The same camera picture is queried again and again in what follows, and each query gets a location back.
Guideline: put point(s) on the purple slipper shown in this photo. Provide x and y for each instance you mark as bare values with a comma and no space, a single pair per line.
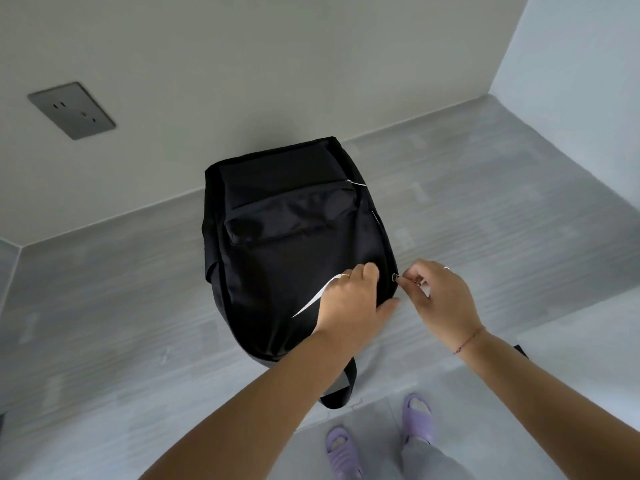
417,419
344,454

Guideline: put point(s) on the person's right thumb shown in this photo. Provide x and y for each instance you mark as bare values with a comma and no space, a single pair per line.
409,293

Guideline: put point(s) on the white paper tag strip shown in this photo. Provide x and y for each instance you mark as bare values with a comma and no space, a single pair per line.
315,299

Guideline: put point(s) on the person's left forearm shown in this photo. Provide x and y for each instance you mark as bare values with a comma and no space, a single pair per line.
265,409

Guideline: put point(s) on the person's left hand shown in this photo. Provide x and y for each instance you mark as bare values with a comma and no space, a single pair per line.
347,307

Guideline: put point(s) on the grey wall socket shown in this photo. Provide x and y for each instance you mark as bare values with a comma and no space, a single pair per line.
71,110

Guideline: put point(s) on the grey trouser leg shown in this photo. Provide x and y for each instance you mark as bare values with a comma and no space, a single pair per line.
430,462

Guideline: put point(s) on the black backpack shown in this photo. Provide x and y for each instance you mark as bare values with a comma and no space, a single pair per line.
280,234

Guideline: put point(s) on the person's right forearm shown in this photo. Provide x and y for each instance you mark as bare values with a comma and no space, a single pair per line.
550,409

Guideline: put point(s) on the person's left thumb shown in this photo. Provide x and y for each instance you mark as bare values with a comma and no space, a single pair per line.
388,308

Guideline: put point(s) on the person's right hand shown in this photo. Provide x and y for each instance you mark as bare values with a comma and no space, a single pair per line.
445,304

